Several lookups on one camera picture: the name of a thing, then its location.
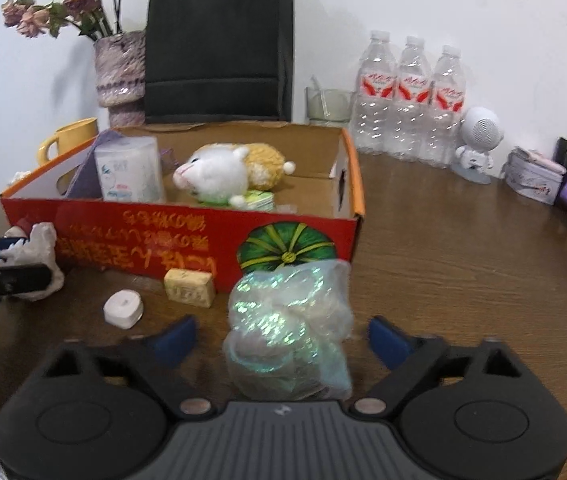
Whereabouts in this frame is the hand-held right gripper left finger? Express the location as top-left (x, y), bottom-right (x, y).
top-left (38, 315), bottom-right (214, 418)

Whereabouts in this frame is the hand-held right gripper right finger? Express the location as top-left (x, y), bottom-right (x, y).
top-left (353, 316), bottom-right (524, 416)

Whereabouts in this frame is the large white tissue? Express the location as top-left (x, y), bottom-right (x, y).
top-left (0, 222), bottom-right (65, 302)

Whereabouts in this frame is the red orange cardboard box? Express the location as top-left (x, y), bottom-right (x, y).
top-left (0, 121), bottom-right (367, 295)

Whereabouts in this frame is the iridescent plastic bag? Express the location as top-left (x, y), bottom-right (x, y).
top-left (223, 260), bottom-right (354, 401)

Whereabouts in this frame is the purple cloth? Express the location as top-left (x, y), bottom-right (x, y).
top-left (66, 129), bottom-right (121, 200)

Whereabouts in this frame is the clear cotton swab container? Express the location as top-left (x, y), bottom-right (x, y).
top-left (94, 136), bottom-right (166, 204)

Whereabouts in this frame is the green tissue pack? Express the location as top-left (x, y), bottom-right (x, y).
top-left (198, 189), bottom-right (276, 211)

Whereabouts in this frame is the white yellow plush hamster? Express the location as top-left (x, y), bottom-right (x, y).
top-left (172, 142), bottom-right (297, 208)

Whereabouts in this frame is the beige rectangular block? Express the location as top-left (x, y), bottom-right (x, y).
top-left (163, 268), bottom-right (216, 307)

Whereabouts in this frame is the yellow mug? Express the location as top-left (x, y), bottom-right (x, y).
top-left (38, 117), bottom-right (100, 166)

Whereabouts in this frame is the printed grey tin box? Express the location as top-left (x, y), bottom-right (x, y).
top-left (505, 147), bottom-right (567, 206)

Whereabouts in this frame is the mottled purple ceramic vase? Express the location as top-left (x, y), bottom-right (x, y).
top-left (93, 30), bottom-right (146, 128)

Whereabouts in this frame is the white robot figure speaker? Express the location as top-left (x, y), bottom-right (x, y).
top-left (451, 106), bottom-right (505, 184)

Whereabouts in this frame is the dried pink rose bouquet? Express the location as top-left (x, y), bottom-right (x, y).
top-left (0, 0), bottom-right (141, 41)

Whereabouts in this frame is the clear drinking glass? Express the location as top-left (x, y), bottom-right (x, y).
top-left (305, 86), bottom-right (357, 127)

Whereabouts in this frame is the black paper bag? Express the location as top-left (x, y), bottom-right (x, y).
top-left (144, 0), bottom-right (294, 125)

